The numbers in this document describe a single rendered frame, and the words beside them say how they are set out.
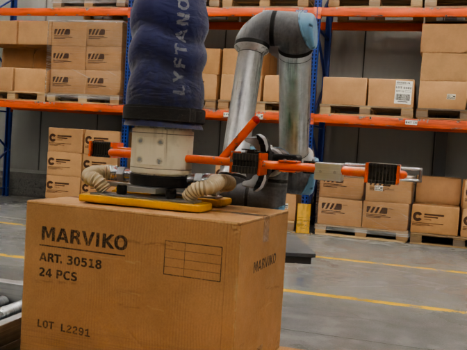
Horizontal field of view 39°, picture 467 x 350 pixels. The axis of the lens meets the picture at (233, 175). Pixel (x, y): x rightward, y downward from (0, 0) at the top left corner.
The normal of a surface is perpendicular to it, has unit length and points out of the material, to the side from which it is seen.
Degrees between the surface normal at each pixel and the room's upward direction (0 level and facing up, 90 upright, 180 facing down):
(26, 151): 90
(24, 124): 90
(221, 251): 90
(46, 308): 90
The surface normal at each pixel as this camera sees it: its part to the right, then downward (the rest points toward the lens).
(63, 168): -0.28, 0.07
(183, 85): 0.59, -0.18
